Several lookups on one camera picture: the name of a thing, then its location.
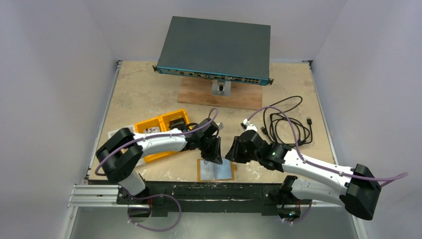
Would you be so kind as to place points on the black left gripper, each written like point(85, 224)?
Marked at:
point(214, 155)

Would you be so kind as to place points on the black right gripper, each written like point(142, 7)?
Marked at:
point(237, 149)

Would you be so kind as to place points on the tan leather card holder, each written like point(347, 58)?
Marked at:
point(223, 172)

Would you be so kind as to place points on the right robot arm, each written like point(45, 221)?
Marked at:
point(354, 188)

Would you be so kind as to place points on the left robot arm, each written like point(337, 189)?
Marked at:
point(119, 155)

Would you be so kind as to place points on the black VIP card stack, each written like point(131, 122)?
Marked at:
point(177, 123)

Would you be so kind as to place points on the yellow bin with black cards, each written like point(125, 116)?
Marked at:
point(177, 117)

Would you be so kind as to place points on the silver VIP card stack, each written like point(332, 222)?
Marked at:
point(153, 129)

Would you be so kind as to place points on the yellow bin with silver cards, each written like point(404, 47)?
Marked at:
point(139, 127)

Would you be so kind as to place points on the wooden board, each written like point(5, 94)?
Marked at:
point(206, 92)

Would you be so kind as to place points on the white plastic tray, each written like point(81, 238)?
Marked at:
point(130, 128)

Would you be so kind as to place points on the metal switch stand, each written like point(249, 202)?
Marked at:
point(221, 88)

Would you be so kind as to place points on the blue network switch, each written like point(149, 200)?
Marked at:
point(216, 50)

